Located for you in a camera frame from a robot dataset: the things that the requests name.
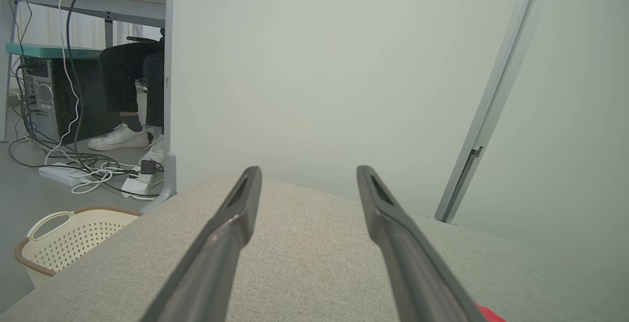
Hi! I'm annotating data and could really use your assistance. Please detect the aluminium partition joint post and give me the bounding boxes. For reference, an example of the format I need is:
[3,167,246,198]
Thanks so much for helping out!
[434,0,543,224]

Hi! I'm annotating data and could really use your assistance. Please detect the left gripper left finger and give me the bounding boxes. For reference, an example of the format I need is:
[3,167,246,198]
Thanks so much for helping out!
[140,166,263,322]

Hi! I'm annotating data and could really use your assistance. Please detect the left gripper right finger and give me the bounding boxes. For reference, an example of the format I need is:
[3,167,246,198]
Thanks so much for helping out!
[356,165,488,322]

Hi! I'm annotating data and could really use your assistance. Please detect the cream perforated laundry basket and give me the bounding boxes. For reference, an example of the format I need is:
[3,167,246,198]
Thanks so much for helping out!
[15,206,143,289]

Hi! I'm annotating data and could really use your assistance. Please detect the grey office desk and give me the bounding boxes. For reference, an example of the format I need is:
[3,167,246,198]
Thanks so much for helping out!
[0,0,168,143]

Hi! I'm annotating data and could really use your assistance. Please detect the red garment with white sleeves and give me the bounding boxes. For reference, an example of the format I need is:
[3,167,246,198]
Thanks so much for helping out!
[474,303,507,322]

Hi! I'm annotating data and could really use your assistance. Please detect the black computer tower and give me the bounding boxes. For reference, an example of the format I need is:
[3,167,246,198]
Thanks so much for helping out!
[21,56,118,145]

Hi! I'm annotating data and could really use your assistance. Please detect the white power strip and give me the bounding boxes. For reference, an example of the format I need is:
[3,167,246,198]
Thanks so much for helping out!
[38,162,91,186]
[120,167,157,197]

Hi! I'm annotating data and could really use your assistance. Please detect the seated person black trousers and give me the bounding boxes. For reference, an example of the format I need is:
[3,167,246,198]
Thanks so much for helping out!
[100,37,165,128]

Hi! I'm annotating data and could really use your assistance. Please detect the white sneaker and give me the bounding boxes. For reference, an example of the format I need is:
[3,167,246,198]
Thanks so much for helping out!
[139,135,167,166]
[87,123,150,152]

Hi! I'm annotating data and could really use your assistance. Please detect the thick black power cable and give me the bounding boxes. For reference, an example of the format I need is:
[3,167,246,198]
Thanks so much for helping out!
[65,0,114,165]

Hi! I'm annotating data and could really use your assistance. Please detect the white cable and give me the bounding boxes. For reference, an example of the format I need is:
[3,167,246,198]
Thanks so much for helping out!
[44,0,83,165]

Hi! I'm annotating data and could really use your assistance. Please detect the grey partition edge post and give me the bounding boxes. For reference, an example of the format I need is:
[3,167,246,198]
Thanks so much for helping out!
[140,0,177,213]

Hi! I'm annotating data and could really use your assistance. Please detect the teal shelf board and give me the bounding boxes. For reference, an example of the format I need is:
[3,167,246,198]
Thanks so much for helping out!
[5,43,105,60]

